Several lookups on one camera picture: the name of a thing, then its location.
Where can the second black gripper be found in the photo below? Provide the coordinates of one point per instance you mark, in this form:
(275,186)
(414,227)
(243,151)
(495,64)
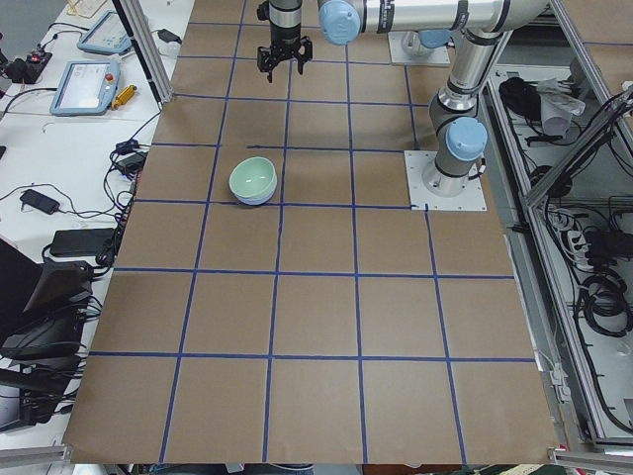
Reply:
(285,40)

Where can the green bowl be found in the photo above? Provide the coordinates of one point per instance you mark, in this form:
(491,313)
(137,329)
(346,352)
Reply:
(257,168)

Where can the robot arm near blue bowl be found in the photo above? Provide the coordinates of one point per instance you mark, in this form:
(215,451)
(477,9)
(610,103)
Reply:
(462,139)

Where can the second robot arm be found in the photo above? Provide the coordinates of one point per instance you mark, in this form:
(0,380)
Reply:
(341,22)

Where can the blue bowl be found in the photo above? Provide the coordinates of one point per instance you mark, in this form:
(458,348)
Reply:
(253,193)

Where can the black power adapter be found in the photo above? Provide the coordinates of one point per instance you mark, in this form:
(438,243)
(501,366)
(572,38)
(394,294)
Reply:
(168,36)

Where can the brass cylinder tool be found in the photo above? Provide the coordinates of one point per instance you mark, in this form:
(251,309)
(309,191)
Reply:
(123,97)

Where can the teach pendant far side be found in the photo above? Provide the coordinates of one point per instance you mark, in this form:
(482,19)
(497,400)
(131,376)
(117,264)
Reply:
(107,36)

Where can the brown paper mat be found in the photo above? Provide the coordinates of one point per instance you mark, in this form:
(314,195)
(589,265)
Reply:
(331,324)

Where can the black flat power brick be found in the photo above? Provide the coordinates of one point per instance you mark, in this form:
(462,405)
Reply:
(86,242)

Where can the black smartphone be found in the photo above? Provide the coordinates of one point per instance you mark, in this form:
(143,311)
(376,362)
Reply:
(39,201)

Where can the black monitor stand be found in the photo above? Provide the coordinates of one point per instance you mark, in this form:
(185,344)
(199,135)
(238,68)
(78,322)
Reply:
(44,307)

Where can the aluminium frame post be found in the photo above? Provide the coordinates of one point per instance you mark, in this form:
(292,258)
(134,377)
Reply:
(137,28)

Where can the teach pendant near post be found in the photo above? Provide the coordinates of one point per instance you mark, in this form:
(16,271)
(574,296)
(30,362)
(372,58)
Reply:
(86,88)

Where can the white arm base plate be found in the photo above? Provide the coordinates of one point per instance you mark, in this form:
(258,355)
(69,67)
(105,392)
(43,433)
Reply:
(429,190)

